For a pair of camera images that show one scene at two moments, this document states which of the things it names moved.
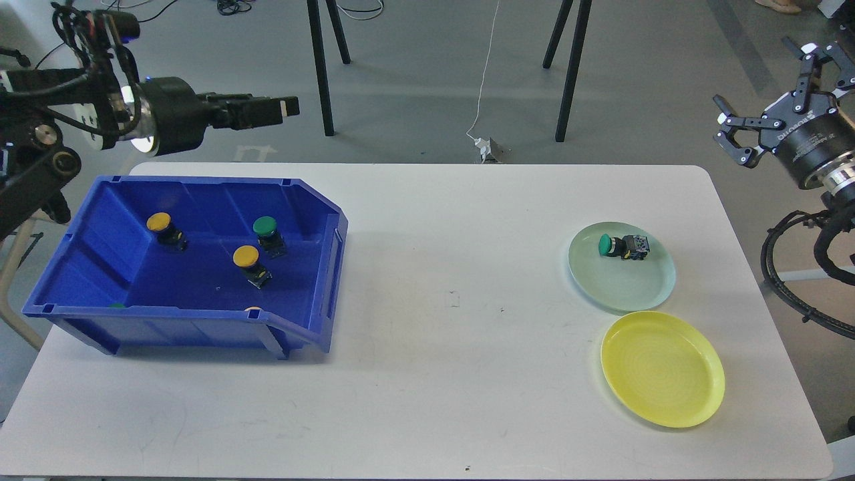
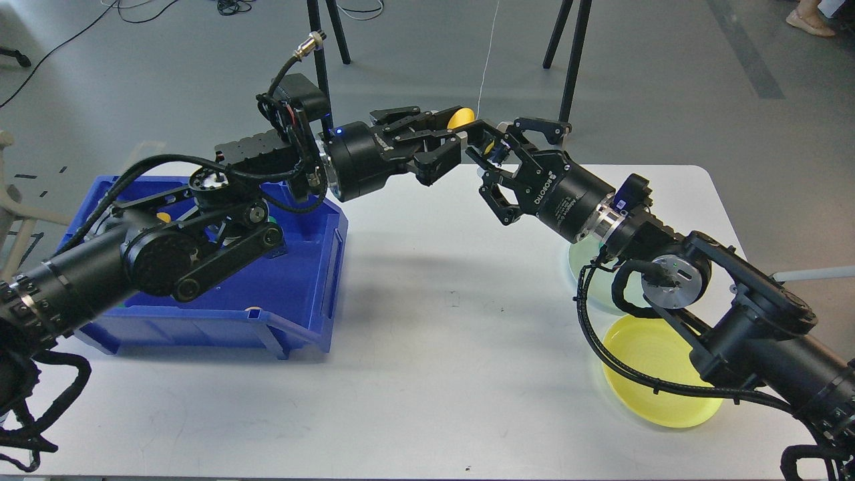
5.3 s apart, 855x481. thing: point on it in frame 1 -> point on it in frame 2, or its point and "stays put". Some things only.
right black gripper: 809,140 -> 558,192
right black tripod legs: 574,61 stays put
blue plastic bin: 165,264 stays put
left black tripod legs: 313,7 stays put
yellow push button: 246,256 -> 463,116
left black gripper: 180,115 -> 363,157
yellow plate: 662,368 stays put
